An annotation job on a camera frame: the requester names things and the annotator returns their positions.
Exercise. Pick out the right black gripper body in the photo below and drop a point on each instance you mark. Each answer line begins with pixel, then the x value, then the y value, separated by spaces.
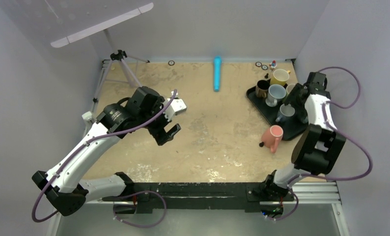
pixel 294 100

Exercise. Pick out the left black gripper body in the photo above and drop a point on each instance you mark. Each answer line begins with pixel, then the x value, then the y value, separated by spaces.
pixel 156 128

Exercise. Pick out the green mug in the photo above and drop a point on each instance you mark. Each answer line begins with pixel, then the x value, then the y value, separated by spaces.
pixel 289 88

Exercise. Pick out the slate blue mug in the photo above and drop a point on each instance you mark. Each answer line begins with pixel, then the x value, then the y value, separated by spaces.
pixel 285 113

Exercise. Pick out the light grey mug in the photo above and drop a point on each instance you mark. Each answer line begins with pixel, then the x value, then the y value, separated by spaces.
pixel 276 93

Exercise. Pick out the yellow mug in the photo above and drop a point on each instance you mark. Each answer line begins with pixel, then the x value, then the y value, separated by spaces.
pixel 280 77

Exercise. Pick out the brown mug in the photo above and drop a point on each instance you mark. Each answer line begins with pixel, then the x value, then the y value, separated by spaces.
pixel 261 89

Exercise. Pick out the pink mug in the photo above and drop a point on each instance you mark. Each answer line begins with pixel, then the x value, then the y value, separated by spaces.
pixel 272 137

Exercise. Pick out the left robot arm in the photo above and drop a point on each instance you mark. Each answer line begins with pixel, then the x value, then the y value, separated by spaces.
pixel 64 185

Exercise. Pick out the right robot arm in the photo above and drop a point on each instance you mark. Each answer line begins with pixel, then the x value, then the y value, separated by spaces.
pixel 319 146

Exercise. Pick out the black tray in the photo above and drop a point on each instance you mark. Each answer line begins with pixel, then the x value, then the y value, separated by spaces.
pixel 291 127

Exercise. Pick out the small figurine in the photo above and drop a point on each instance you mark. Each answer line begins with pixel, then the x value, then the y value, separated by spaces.
pixel 273 65

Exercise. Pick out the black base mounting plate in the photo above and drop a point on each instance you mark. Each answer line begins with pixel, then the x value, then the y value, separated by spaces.
pixel 247 196

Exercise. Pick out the tripod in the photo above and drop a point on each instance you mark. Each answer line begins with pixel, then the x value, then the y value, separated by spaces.
pixel 119 56

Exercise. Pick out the blue cylinder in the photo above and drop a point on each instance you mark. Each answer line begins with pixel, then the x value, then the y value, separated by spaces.
pixel 217 73

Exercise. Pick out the overhead light panel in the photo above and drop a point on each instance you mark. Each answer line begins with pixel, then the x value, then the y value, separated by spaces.
pixel 82 18

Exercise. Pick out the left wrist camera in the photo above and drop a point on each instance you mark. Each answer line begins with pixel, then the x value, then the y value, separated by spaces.
pixel 176 108

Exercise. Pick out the aluminium frame rail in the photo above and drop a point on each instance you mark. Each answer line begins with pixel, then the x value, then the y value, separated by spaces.
pixel 315 211

